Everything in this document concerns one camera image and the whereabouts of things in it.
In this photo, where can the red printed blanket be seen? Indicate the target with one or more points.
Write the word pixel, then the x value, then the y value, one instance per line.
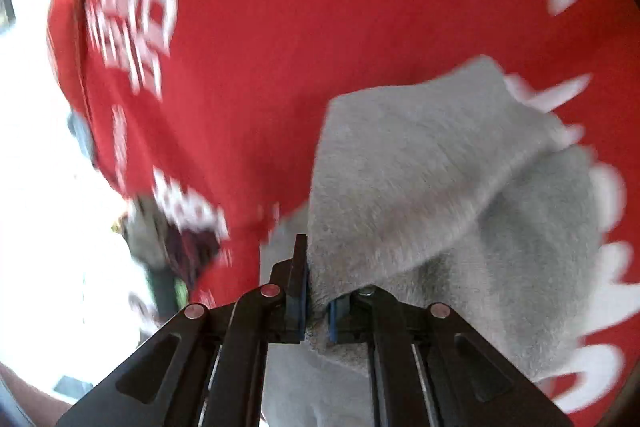
pixel 300 32

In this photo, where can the grey fleece garment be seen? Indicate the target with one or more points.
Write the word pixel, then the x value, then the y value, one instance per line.
pixel 425 187

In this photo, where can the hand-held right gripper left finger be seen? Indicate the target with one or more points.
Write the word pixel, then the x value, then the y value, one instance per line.
pixel 298 307

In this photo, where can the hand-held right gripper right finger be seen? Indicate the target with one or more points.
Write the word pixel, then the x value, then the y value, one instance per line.
pixel 334 318

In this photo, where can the dark cloth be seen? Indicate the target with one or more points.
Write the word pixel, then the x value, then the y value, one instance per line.
pixel 170 247

